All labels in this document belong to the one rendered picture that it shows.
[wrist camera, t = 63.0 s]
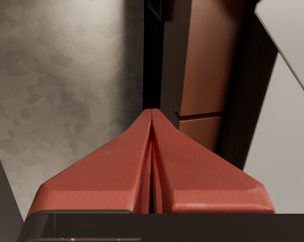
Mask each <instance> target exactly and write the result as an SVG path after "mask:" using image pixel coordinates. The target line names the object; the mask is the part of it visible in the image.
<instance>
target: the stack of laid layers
mask: <svg viewBox="0 0 304 242"><path fill-rule="evenodd" d="M258 1H260V0H247V4H246V9H245V13H244V18H243V24H242V29H241V33H240V38H239V43H238V48H237V52H236V57H235V62H234V67H233V71H232V76H231V82H230V87H229V91H228V96H227V101H226V105H225V110H224V111H222V112H221V114H222V115H223V119H222V124H221V129H220V133H219V139H218V144H217V149H216V153H215V154H216V155H218V156H219V157H221V158H223V159H224V160H226V161H227V162H229V163H231V164H232V165H234V166H235V167H237V168H238V169H240V170H243V166H244V162H245V159H246V156H247V152H248V149H249V145H250V142H251V139H252V136H253V132H254V129H255V125H256V121H257V118H258V115H259V112H260V108H261V105H262V101H263V98H264V95H265V91H266V88H267V84H268V81H269V77H270V74H271V71H272V67H273V64H274V60H275V57H276V54H277V51H278V49H277V47H276V46H275V44H274V43H273V41H272V40H271V38H270V37H269V35H268V33H267V32H266V30H265V29H264V27H263V26H262V24H261V22H260V21H259V19H258V18H257V16H256V15H255V13H254V8H255V4H256V3H257V2H258Z"/></svg>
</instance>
